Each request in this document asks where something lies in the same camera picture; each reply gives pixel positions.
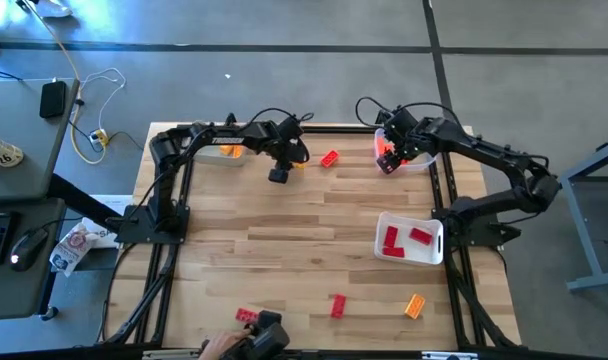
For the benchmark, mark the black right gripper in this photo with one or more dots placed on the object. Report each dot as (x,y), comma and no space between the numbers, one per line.
(404,142)

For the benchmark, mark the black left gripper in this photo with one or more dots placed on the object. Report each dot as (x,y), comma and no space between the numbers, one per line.
(291,152)

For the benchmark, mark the yellow toy brick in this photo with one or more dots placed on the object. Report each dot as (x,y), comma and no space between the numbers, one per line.
(300,165)
(226,149)

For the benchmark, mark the orange-red toy brick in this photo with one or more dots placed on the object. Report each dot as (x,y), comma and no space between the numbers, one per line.
(329,158)
(382,146)

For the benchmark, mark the orange-yellow toy brick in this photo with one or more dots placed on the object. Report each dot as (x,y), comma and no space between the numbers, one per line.
(238,151)

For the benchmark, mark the red toy brick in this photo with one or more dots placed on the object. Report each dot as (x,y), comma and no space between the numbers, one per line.
(393,252)
(245,315)
(390,236)
(421,236)
(338,306)

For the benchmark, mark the white plastic bin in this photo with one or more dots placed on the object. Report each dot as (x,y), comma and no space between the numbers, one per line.
(419,255)

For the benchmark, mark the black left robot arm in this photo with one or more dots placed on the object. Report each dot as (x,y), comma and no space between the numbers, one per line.
(244,140)

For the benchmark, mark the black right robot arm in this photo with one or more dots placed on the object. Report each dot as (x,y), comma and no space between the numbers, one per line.
(484,150)

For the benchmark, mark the clear plastic bin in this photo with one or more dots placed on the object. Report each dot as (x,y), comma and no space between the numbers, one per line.
(424,160)

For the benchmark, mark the grey plastic bin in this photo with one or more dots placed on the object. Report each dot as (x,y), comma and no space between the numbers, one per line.
(209,157)

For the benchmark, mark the orange toy brick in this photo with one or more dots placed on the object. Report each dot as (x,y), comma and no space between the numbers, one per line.
(415,306)

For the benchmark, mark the black handheld device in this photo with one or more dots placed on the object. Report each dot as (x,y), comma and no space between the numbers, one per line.
(269,337)

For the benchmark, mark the yellow white plug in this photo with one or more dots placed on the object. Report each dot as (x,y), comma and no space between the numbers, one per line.
(99,138)

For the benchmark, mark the person's hand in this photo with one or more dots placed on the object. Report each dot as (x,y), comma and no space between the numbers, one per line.
(224,346)

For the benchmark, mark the white paper sheet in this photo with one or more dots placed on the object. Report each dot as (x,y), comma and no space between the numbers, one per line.
(103,240)

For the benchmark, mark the black diagonal strut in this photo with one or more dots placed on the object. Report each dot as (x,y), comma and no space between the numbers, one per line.
(84,202)

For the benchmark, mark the white red printed bag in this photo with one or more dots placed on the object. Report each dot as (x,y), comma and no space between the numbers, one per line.
(74,247)

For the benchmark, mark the black power brick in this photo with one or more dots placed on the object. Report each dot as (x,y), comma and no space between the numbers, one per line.
(53,99)

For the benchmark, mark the black computer mouse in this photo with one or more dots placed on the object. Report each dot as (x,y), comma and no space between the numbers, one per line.
(29,248)

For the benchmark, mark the white numbered tag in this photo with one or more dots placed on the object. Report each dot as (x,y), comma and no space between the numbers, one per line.
(1,150)

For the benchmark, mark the dark grey desk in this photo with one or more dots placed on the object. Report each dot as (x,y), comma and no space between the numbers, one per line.
(14,295)

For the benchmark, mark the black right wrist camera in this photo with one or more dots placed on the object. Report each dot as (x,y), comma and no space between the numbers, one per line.
(400,119)

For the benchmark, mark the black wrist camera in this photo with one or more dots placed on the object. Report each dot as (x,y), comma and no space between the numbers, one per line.
(293,127)
(400,119)

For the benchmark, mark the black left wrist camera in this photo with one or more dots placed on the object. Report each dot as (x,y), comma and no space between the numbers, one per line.
(293,127)

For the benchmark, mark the black aluminium table frame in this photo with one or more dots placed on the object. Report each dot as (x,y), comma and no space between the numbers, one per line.
(334,129)

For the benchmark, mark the grey metal table frame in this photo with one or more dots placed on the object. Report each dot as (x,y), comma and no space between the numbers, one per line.
(584,220)

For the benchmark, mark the silver metal bracket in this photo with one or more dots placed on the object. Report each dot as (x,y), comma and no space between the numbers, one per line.
(449,356)
(169,355)

